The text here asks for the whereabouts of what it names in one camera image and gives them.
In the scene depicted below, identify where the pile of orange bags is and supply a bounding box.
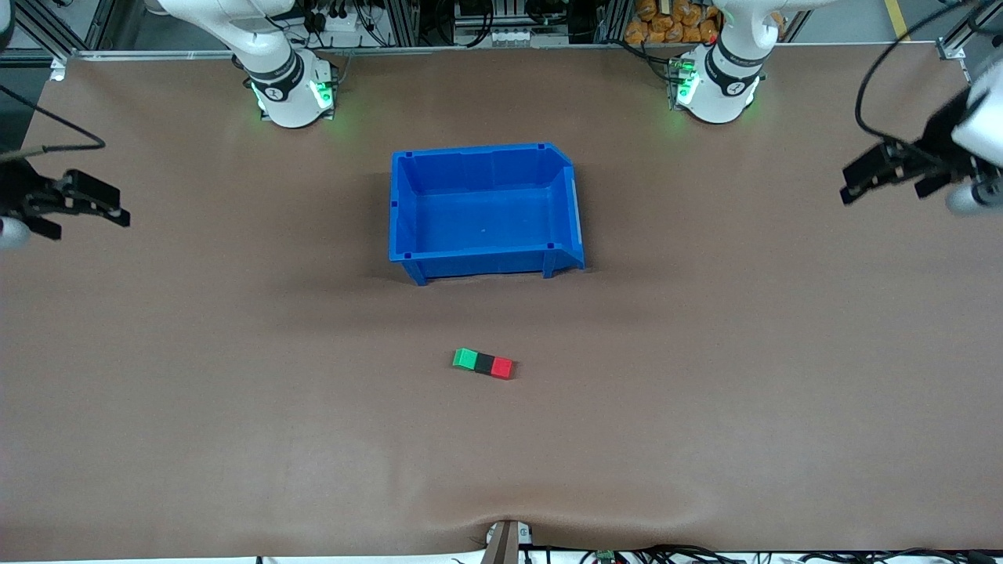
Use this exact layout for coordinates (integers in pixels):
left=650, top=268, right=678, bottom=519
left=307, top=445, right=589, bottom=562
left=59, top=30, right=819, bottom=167
left=624, top=0, right=722, bottom=46

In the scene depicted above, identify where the white power strip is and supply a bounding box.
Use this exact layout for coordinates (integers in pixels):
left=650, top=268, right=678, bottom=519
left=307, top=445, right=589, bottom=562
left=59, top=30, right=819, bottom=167
left=300, top=6, right=371, bottom=37

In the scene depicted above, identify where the blue plastic storage bin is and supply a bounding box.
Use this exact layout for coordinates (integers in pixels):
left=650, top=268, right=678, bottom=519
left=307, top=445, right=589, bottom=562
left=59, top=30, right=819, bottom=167
left=388, top=142, right=587, bottom=287

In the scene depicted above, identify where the brown table mat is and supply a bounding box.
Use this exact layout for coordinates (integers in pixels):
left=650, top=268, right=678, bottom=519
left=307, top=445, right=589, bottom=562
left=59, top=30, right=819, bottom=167
left=0, top=43, right=1003, bottom=562

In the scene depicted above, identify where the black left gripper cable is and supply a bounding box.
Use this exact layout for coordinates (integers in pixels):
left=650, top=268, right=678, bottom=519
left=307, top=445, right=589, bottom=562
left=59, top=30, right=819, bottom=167
left=853, top=0, right=990, bottom=147

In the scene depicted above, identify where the aluminium table edge rail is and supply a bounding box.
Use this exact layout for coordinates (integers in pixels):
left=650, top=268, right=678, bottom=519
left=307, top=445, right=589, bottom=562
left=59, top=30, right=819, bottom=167
left=67, top=42, right=961, bottom=61

